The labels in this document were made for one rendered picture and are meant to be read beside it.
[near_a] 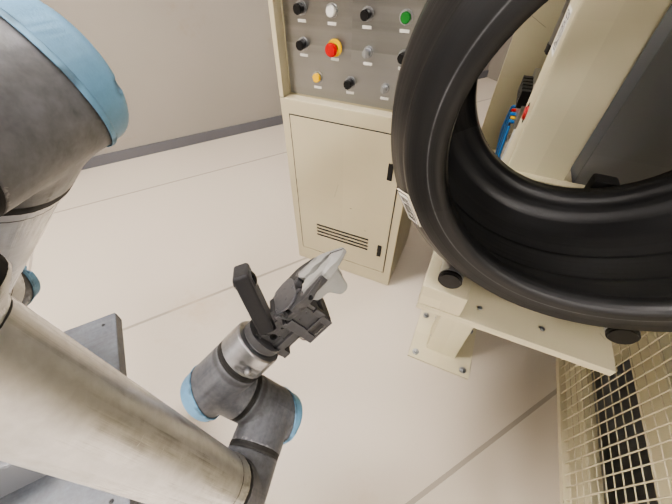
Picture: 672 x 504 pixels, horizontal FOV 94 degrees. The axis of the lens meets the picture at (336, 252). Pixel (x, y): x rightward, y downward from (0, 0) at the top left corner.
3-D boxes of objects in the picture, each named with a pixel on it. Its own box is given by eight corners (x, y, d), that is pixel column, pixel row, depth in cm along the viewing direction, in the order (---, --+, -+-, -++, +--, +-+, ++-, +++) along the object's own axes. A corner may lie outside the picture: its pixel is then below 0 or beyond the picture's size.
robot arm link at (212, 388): (224, 392, 63) (180, 369, 59) (266, 352, 61) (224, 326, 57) (217, 435, 55) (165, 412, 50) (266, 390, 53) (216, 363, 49)
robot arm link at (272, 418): (265, 458, 61) (211, 434, 56) (284, 398, 69) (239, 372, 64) (295, 459, 56) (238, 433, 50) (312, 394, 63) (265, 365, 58)
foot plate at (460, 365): (421, 310, 161) (422, 307, 159) (476, 329, 153) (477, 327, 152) (407, 355, 144) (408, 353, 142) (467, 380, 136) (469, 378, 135)
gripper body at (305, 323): (326, 295, 58) (281, 337, 60) (292, 269, 54) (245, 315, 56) (335, 321, 51) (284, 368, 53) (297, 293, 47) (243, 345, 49)
